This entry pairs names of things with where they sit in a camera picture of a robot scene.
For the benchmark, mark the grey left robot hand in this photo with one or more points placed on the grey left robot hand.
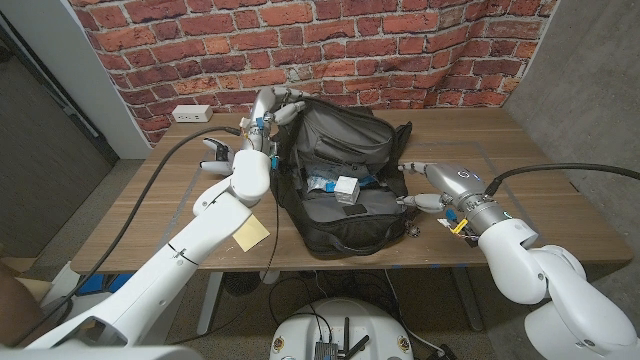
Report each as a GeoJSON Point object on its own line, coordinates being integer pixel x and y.
{"type": "Point", "coordinates": [265, 112]}

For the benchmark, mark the black backpack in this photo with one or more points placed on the black backpack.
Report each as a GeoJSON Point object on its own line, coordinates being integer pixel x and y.
{"type": "Point", "coordinates": [345, 230]}

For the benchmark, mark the grey table leg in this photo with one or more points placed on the grey table leg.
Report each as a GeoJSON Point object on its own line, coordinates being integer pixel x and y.
{"type": "Point", "coordinates": [467, 300]}

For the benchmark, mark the person in brown trousers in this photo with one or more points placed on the person in brown trousers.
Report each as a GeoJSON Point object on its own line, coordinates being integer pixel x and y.
{"type": "Point", "coordinates": [17, 310]}

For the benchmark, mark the white table leg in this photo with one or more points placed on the white table leg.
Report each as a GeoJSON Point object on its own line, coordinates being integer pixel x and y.
{"type": "Point", "coordinates": [210, 305]}

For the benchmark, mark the blue snack bag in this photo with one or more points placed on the blue snack bag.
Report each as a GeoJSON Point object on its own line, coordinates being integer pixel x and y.
{"type": "Point", "coordinates": [320, 182]}

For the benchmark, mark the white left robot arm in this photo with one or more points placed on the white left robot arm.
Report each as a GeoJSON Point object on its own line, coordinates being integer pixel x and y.
{"type": "Point", "coordinates": [165, 265]}

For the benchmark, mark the white power strip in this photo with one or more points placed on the white power strip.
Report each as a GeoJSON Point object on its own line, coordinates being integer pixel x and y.
{"type": "Point", "coordinates": [192, 113]}

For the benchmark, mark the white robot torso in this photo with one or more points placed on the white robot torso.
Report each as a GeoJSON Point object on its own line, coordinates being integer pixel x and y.
{"type": "Point", "coordinates": [370, 325]}

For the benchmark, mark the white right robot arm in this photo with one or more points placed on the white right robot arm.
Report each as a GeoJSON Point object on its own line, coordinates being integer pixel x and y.
{"type": "Point", "coordinates": [555, 285]}

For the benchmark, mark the white game controller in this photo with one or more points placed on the white game controller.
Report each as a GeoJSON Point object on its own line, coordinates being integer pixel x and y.
{"type": "Point", "coordinates": [216, 150]}

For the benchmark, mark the printed brick wall backdrop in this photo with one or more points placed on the printed brick wall backdrop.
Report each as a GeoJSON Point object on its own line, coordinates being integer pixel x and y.
{"type": "Point", "coordinates": [400, 50]}

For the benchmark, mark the white package box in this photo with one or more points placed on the white package box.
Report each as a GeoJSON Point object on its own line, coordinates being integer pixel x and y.
{"type": "Point", "coordinates": [347, 190]}

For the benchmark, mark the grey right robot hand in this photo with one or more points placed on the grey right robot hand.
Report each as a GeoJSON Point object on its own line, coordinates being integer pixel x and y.
{"type": "Point", "coordinates": [457, 187]}

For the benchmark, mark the yellow sticky note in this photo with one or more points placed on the yellow sticky note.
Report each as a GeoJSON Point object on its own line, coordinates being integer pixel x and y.
{"type": "Point", "coordinates": [250, 233]}

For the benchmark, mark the dark grey door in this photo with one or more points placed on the dark grey door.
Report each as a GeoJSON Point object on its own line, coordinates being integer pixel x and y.
{"type": "Point", "coordinates": [45, 150]}

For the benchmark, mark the blue floor item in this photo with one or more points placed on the blue floor item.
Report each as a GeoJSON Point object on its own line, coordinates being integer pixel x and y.
{"type": "Point", "coordinates": [100, 284]}

